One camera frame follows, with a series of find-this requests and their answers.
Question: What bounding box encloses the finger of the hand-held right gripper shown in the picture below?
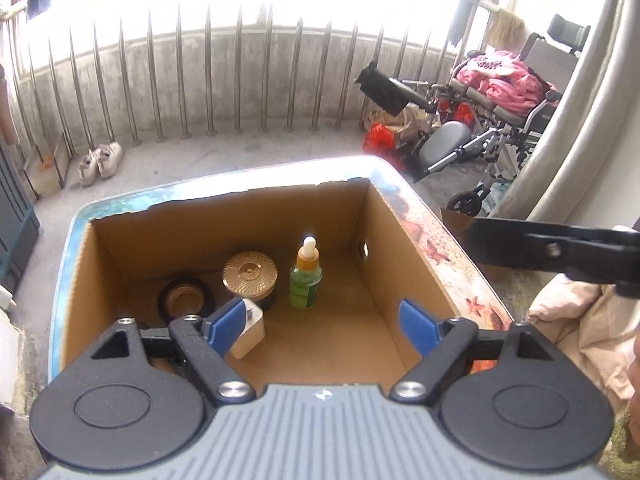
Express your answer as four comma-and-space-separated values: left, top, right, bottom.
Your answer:
465, 217, 640, 298

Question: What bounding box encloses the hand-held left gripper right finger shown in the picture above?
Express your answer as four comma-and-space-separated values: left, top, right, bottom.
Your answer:
391, 299, 556, 403

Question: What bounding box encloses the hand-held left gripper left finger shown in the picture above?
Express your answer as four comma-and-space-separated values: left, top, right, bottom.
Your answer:
90, 297, 255, 406

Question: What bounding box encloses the white charger plug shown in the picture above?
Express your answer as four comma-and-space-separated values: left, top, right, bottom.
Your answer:
227, 300, 266, 359

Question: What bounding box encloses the gold lid jar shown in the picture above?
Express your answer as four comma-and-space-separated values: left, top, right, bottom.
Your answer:
222, 251, 278, 311

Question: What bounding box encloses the black tape roll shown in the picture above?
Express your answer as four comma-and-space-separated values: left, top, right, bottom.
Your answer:
159, 277, 216, 321

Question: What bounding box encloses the brown cardboard box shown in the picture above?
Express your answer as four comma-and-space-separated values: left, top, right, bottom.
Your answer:
60, 177, 513, 388

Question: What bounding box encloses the green dropper bottle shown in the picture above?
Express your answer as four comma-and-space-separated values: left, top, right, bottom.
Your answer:
290, 236, 323, 309

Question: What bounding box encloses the beige cushion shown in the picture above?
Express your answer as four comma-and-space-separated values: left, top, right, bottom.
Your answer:
527, 275, 640, 401

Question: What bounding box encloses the wheelchair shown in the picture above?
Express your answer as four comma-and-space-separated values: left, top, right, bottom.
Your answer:
357, 15, 591, 216

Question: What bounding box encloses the pink clothing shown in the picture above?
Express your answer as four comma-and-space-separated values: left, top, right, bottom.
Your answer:
457, 52, 563, 116

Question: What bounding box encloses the red plastic bag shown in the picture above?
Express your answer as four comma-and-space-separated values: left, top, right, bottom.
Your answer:
362, 124, 401, 161

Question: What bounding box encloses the hanging beige towel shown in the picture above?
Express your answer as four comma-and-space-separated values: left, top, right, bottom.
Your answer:
487, 10, 526, 51

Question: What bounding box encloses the dark grey cabinet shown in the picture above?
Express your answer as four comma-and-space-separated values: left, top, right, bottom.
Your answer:
0, 135, 41, 286

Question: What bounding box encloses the wooden crate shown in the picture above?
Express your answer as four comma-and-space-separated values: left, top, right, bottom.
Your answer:
22, 132, 71, 196

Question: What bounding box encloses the hanging grey cloth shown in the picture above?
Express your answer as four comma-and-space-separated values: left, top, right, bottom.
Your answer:
447, 0, 481, 46

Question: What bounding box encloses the metal balcony railing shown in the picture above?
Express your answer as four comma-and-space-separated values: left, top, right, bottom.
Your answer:
0, 0, 471, 147

